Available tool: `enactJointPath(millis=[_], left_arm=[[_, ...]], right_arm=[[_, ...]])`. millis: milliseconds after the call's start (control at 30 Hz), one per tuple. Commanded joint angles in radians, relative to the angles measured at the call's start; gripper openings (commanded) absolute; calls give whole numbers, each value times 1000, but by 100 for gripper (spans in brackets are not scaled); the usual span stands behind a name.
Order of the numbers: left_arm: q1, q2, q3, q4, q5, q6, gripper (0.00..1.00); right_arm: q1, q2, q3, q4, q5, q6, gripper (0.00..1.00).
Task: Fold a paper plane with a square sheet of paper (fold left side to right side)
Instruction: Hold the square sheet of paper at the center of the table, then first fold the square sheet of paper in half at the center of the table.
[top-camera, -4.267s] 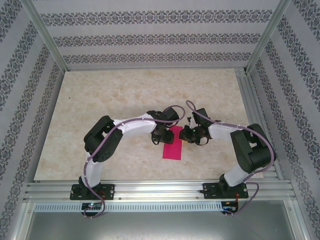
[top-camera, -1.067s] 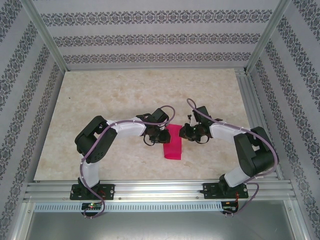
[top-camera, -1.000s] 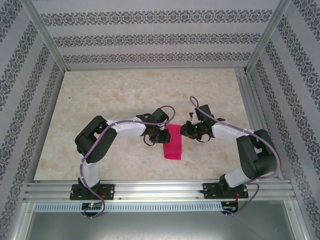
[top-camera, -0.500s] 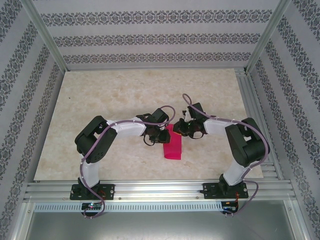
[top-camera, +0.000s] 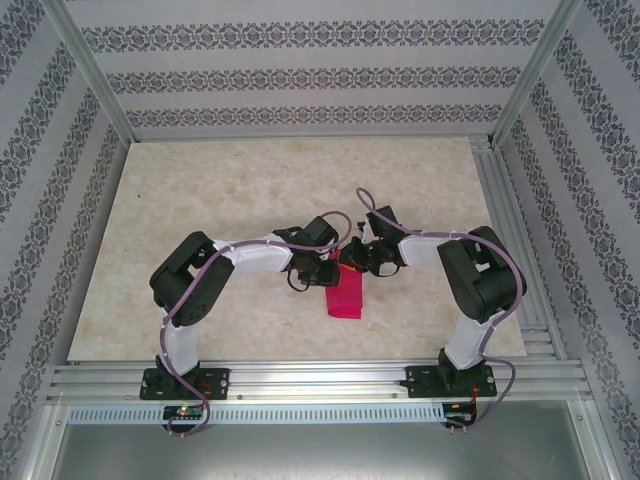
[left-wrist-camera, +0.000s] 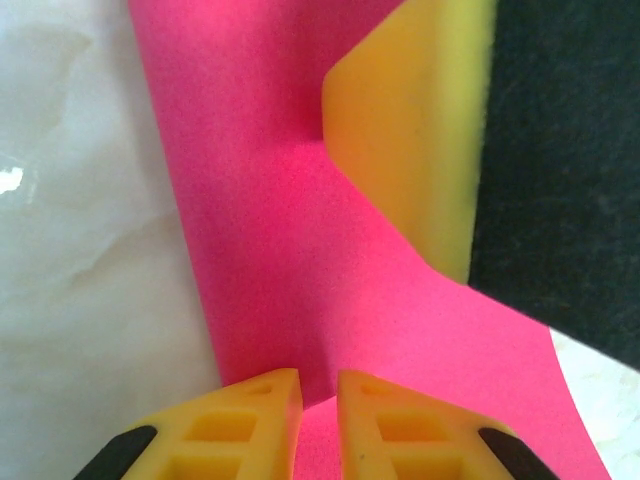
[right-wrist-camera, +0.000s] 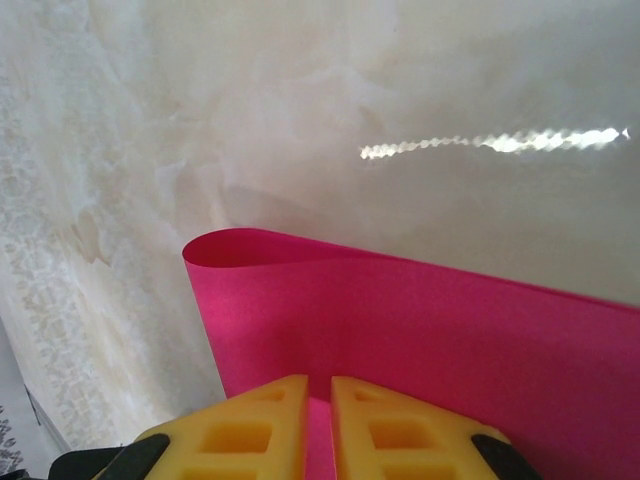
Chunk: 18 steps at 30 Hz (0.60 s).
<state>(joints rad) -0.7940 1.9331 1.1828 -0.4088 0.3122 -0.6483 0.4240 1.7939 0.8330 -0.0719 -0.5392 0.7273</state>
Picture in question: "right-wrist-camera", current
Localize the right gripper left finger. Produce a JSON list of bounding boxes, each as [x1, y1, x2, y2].
[[49, 374, 310, 480]]

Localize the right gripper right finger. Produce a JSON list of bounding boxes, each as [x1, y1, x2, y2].
[[329, 375, 541, 480]]

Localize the pink square paper sheet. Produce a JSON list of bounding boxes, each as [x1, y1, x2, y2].
[[182, 228, 640, 480]]

